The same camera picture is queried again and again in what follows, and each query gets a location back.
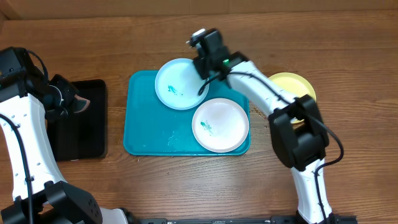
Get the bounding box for orange and black sponge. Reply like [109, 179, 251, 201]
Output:
[73, 95, 90, 113]

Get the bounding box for light blue plate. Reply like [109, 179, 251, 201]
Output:
[155, 58, 210, 110]

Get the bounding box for yellow green plate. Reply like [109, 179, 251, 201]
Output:
[268, 72, 317, 124]

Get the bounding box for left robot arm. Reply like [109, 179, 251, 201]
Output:
[1, 47, 135, 223]

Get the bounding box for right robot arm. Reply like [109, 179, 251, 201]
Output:
[187, 28, 333, 223]

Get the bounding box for black plastic tray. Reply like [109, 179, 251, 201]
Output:
[47, 79, 108, 162]

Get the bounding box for teal plastic serving tray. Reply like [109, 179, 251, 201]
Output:
[123, 70, 252, 157]

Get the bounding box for white plate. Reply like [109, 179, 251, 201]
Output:
[192, 98, 249, 153]

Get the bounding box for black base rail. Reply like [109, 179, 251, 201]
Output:
[139, 213, 358, 224]

